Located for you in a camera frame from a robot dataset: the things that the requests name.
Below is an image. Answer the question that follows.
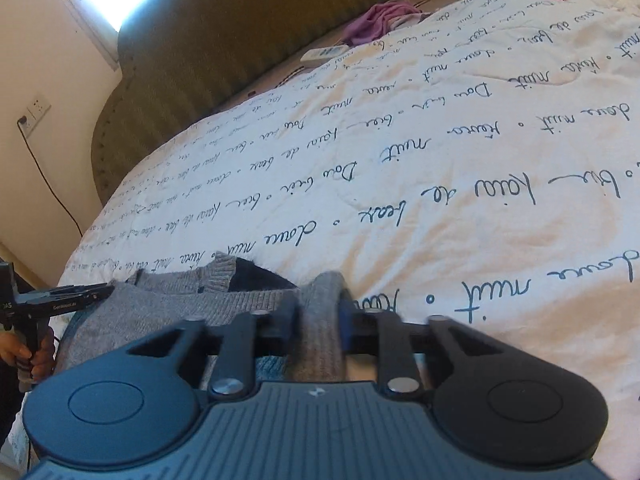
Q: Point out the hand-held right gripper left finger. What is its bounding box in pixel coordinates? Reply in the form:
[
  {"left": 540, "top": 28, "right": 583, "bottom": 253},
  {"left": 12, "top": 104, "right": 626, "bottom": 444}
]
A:
[{"left": 125, "top": 292, "right": 303, "bottom": 402}]

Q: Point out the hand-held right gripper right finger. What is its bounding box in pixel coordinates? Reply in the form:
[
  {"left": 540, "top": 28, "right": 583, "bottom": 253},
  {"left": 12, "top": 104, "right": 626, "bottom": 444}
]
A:
[{"left": 336, "top": 287, "right": 507, "bottom": 397}]

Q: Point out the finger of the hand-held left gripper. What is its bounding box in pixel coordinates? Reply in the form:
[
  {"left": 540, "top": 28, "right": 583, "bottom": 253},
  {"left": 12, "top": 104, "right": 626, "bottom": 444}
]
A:
[{"left": 55, "top": 282, "right": 117, "bottom": 313}]

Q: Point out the grey sweater with navy sleeves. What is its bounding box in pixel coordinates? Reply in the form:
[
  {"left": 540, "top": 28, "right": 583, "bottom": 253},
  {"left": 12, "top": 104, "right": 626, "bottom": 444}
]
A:
[{"left": 52, "top": 254, "right": 352, "bottom": 397}]

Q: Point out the person's left hand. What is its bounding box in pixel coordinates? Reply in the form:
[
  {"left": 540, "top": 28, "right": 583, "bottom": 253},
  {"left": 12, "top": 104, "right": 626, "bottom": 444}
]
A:
[{"left": 0, "top": 332, "right": 55, "bottom": 384}]

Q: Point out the white quilt with script print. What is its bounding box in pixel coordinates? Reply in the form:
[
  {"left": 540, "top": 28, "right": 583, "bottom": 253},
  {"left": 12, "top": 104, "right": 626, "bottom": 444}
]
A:
[{"left": 10, "top": 0, "right": 640, "bottom": 480}]

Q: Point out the white remote control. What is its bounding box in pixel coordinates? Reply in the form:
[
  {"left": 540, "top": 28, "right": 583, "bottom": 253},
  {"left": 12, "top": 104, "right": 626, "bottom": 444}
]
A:
[{"left": 299, "top": 44, "right": 352, "bottom": 67}]

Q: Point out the olive upholstered headboard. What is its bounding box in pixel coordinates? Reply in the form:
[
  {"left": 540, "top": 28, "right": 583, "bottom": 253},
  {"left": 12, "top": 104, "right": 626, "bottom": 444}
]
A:
[{"left": 90, "top": 0, "right": 452, "bottom": 207}]

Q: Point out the purple cloth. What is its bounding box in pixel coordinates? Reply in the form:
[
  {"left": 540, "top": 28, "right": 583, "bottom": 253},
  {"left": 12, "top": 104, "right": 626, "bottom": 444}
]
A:
[{"left": 344, "top": 2, "right": 427, "bottom": 47}]

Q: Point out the black power cable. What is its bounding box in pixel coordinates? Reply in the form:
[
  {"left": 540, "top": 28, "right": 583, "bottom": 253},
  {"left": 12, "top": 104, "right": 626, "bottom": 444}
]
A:
[{"left": 17, "top": 116, "right": 85, "bottom": 238}]

